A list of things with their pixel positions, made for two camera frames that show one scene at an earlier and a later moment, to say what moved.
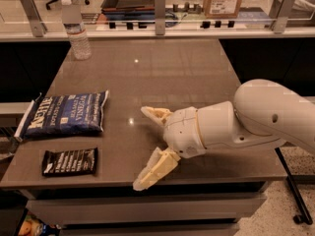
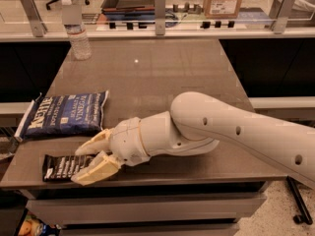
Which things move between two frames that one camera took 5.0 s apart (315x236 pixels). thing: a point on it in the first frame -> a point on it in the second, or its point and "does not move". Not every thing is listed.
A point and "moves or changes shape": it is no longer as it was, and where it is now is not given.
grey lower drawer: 152,229 does not move
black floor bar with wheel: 304,217 does not move
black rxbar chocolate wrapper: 76,161 moves or changes shape
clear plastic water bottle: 72,18 does not move
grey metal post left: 38,28 does not move
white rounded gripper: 182,131 -> 125,142
